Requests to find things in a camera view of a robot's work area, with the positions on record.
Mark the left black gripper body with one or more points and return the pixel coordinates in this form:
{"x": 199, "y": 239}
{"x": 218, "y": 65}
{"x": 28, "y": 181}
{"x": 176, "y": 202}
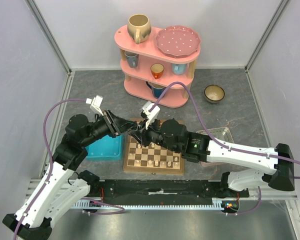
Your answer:
{"x": 110, "y": 122}

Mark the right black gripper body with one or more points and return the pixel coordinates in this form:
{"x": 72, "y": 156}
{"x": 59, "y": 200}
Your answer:
{"x": 147, "y": 133}

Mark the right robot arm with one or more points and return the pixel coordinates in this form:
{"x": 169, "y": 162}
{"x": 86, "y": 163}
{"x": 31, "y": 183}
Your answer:
{"x": 264, "y": 166}

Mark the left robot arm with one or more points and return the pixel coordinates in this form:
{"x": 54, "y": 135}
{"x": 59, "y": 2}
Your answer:
{"x": 39, "y": 215}

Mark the wooden chess board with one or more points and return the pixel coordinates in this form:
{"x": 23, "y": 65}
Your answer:
{"x": 144, "y": 154}

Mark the blue plastic bin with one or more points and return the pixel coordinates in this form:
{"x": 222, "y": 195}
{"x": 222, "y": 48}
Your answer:
{"x": 105, "y": 149}

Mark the dark blue mug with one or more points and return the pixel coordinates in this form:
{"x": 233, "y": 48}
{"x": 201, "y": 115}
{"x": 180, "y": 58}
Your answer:
{"x": 157, "y": 90}

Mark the pink three-tier shelf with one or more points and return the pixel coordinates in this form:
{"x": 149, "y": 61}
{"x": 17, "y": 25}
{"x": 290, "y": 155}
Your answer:
{"x": 167, "y": 58}

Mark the orange cup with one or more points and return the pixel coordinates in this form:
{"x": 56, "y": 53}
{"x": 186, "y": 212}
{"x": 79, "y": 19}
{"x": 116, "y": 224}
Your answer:
{"x": 157, "y": 70}

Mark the grey-blue mug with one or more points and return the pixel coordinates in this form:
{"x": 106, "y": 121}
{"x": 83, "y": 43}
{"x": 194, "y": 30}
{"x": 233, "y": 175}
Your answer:
{"x": 132, "y": 59}

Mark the pink clear plastic tray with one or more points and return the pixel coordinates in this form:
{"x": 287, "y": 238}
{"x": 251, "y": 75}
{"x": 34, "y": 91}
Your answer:
{"x": 223, "y": 134}

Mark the light blue mug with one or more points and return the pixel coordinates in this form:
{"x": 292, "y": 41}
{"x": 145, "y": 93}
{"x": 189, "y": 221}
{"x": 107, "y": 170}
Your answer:
{"x": 178, "y": 69}

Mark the brown ceramic bowl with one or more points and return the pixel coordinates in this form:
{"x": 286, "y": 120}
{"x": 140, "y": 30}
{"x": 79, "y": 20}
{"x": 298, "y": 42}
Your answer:
{"x": 214, "y": 93}

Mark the pink polka dot plate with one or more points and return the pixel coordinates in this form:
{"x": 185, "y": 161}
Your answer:
{"x": 178, "y": 41}

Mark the beige ceramic mug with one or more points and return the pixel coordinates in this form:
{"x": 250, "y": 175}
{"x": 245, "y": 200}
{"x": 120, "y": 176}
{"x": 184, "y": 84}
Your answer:
{"x": 139, "y": 28}

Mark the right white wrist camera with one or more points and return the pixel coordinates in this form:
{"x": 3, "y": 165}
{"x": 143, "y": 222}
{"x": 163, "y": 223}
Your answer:
{"x": 149, "y": 112}

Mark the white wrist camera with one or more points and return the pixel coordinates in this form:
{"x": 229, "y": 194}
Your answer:
{"x": 149, "y": 112}
{"x": 95, "y": 104}

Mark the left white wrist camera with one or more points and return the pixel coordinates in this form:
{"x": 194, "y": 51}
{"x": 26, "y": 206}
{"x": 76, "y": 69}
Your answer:
{"x": 95, "y": 104}

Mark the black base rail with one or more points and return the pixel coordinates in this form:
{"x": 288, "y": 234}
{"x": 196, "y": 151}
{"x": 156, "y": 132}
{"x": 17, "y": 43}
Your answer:
{"x": 159, "y": 192}

